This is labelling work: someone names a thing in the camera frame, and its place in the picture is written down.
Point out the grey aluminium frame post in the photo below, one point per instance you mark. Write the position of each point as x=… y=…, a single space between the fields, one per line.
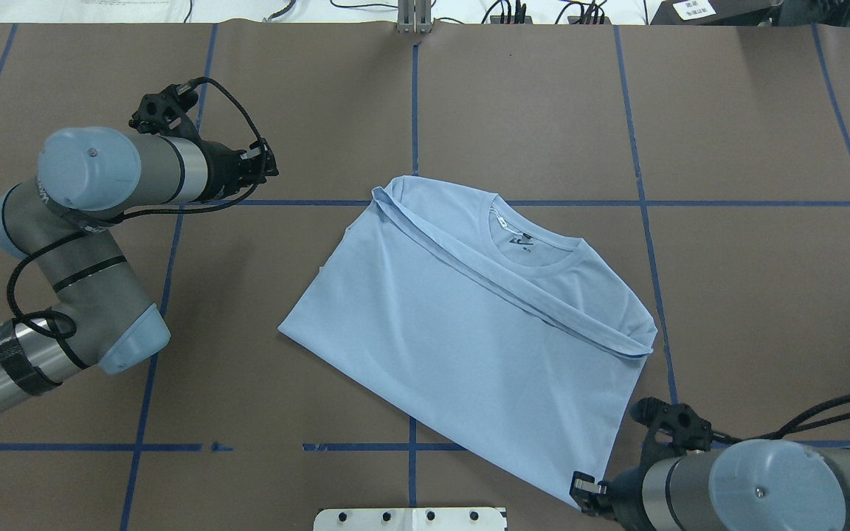
x=414 y=17

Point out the black box with label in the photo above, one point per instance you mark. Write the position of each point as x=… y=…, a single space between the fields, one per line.
x=715 y=13

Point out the black power strip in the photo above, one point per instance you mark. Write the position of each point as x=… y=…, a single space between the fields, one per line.
x=582 y=13
x=507 y=13

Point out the light blue t-shirt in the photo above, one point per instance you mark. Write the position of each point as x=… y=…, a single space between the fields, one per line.
x=521 y=345

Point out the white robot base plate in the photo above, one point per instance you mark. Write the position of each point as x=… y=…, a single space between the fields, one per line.
x=396 y=518

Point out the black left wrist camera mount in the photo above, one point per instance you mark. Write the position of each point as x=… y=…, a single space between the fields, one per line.
x=166 y=113

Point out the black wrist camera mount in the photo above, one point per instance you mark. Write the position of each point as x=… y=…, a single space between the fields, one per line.
x=672 y=430
x=166 y=113

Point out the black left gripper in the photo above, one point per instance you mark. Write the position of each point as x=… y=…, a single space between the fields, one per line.
x=223 y=170

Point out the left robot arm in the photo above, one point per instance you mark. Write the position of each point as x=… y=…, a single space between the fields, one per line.
x=75 y=301

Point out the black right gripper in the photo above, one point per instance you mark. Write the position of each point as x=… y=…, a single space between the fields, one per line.
x=626 y=493

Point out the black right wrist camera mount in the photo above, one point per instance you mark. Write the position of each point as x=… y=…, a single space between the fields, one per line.
x=672 y=430

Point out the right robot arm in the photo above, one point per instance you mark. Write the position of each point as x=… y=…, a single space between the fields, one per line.
x=752 y=485

